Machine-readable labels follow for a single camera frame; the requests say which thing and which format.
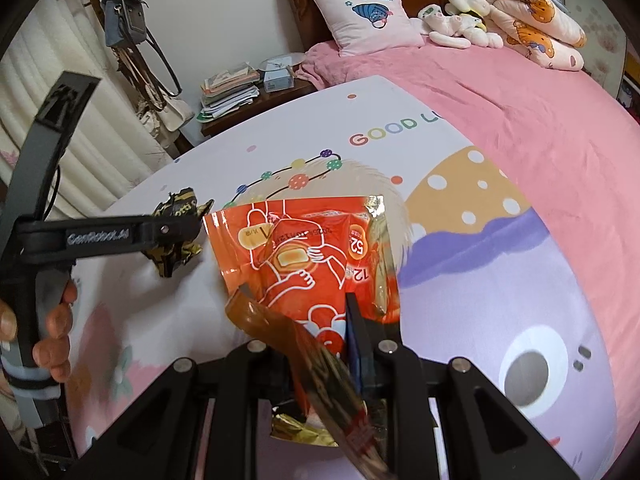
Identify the pink blanket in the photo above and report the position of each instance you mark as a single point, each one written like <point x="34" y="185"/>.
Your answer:
<point x="525" y="90"/>

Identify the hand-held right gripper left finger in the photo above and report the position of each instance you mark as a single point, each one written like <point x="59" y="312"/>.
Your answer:
<point x="240" y="375"/>

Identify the white pink plush toy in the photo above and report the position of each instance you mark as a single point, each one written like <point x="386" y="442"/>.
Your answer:
<point x="445" y="27"/>

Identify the black gold wrapper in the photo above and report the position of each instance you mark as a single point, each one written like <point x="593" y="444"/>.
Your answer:
<point x="175" y="260"/>

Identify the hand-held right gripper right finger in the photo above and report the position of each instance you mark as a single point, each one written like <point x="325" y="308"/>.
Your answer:
<point x="352" y="340"/>

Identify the rolled bear print quilt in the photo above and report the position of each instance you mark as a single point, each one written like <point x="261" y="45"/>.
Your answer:
<point x="535" y="25"/>

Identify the round glass plate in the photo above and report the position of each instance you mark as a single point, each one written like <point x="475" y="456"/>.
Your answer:
<point x="280" y="60"/>

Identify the pink embroidered pillow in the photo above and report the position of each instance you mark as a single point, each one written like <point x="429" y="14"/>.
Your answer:
<point x="370" y="15"/>

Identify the orange snack packet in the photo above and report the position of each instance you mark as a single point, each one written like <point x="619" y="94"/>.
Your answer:
<point x="290" y="270"/>

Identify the white yellow plush toy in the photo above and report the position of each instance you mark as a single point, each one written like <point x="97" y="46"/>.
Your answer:
<point x="475" y="10"/>

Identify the gold foil packet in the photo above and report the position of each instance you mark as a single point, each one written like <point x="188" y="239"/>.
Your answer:
<point x="320" y="375"/>

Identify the cream curtain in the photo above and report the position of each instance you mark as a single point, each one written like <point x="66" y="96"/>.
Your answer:
<point x="100" y="150"/>

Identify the printed cartoon tablecloth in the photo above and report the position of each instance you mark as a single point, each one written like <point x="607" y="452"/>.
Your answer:
<point x="475" y="285"/>

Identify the wooden nightstand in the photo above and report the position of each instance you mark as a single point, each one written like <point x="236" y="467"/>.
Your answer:
<point x="270" y="105"/>

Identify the blue grey handbag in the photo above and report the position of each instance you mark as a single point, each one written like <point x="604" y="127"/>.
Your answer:
<point x="127" y="20"/>

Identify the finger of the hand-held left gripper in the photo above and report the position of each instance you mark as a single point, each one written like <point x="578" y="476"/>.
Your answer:
<point x="170" y="230"/>

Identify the person's left hand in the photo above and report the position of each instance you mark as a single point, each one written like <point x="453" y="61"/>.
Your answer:
<point x="55" y="325"/>

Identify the stack of books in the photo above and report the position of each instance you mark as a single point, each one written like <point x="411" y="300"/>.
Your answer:
<point x="227" y="92"/>

